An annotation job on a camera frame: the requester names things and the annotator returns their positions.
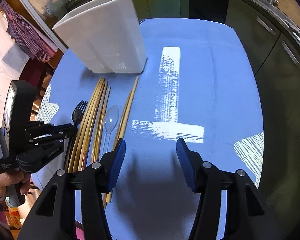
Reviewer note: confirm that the person's left hand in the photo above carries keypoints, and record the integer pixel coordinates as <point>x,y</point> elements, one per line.
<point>14,177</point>

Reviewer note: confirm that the blue star-pattern tablecloth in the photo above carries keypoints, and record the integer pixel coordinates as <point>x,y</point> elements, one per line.
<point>197,84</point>

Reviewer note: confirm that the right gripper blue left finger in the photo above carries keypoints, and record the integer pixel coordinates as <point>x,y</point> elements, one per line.
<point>53,214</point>

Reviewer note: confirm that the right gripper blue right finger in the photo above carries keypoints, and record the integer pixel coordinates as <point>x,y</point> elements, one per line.
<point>247,214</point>

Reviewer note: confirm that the white plastic utensil holder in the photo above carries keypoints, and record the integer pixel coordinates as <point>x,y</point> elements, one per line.
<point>105,35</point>

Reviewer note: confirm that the red checkered apron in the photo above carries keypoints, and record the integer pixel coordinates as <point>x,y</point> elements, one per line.
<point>31,41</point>

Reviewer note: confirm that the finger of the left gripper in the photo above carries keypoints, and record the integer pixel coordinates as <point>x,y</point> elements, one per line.
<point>38,131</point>
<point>35,159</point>

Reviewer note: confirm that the black plastic fork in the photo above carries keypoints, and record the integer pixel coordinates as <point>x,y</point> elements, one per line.
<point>77,117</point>

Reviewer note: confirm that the clear plastic spoon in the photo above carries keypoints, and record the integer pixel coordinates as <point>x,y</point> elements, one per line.
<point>109,123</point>

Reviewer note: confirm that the dark bamboo chopstick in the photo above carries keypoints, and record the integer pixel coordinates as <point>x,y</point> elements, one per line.
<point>105,107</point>
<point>97,134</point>

